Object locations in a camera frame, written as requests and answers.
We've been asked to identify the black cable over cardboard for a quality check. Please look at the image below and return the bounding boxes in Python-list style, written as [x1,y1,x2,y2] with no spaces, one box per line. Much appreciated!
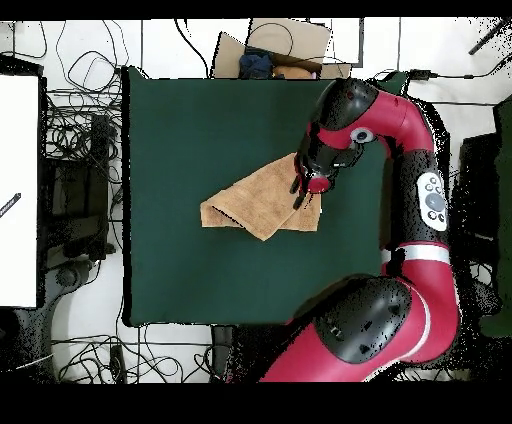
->
[245,21,295,55]

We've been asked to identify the white board with black frame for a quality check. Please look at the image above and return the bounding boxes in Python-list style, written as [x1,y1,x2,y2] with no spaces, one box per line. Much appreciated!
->
[0,53,47,309]

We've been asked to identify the black cable tangle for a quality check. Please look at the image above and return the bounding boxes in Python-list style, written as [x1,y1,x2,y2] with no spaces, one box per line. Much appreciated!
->
[41,89,123,161]

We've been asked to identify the dark blue garment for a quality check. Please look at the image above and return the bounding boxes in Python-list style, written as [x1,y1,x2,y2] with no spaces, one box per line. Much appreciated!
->
[238,46,275,80]

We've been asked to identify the black equipment stand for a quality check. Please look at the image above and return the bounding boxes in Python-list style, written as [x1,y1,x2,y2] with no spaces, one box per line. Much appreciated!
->
[41,113,117,261]

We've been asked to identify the orange garment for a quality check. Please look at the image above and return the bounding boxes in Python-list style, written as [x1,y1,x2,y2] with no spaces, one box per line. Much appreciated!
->
[272,64,315,80]

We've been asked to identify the dark green table cloth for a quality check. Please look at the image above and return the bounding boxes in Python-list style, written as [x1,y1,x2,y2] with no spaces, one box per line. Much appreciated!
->
[121,65,409,328]

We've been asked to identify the tan terry towel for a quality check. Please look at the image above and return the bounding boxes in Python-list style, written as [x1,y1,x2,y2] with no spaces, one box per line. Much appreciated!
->
[199,151,323,242]

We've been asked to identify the black power strip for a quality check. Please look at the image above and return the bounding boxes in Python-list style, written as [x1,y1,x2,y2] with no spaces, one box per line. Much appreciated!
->
[108,344,128,383]

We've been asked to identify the black marker pen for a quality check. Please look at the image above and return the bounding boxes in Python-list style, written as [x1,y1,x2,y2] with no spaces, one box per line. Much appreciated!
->
[0,192,22,219]

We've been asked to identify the black monitor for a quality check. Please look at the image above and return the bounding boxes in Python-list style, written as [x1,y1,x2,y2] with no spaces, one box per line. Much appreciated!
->
[455,133,501,241]

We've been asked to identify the looped black cable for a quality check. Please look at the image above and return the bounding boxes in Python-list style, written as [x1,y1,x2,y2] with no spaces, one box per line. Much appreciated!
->
[55,19,131,93]

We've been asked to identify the black tripod leg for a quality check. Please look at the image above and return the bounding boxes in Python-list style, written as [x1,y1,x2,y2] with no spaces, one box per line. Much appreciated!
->
[468,17,512,56]

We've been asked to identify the brown cardboard box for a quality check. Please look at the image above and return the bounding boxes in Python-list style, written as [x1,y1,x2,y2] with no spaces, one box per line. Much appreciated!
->
[211,17,353,80]

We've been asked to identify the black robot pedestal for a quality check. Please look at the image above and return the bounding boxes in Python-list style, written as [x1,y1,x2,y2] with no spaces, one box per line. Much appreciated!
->
[210,324,273,381]

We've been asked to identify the green chair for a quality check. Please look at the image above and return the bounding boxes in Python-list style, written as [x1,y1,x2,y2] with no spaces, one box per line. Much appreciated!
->
[473,95,512,337]

